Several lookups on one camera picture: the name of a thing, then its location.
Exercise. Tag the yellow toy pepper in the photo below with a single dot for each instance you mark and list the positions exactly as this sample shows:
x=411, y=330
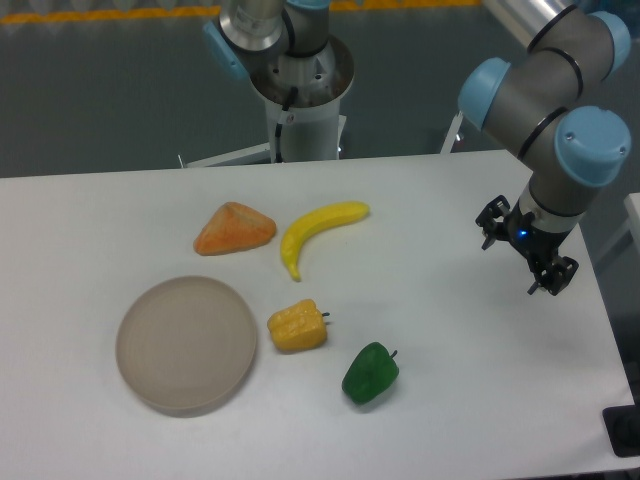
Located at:
x=299, y=327

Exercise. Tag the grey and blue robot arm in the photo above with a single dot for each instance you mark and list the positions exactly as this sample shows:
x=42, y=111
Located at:
x=532, y=110

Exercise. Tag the beige round plate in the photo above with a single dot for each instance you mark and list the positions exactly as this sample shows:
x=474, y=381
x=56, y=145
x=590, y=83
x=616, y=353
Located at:
x=186, y=345

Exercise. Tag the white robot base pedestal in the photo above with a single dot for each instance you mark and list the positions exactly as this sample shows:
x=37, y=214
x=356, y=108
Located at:
x=302, y=98

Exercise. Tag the green toy pepper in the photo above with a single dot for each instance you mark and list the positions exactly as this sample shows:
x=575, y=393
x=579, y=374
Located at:
x=372, y=372

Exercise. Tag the black device at table edge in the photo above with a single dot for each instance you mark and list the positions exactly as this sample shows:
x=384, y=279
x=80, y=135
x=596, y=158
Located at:
x=622, y=425

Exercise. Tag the yellow toy banana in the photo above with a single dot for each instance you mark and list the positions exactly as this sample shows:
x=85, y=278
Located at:
x=314, y=222

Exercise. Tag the white metal frame bracket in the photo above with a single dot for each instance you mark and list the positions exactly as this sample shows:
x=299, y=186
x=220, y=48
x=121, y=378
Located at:
x=453, y=136

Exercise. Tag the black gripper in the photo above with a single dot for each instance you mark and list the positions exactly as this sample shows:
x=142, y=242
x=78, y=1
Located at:
x=552, y=272

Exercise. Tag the white object at right edge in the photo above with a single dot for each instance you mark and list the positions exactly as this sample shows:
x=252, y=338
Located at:
x=632, y=206

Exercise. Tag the orange toy bread wedge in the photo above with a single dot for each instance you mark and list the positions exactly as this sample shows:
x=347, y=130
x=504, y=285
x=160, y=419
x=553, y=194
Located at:
x=234, y=227

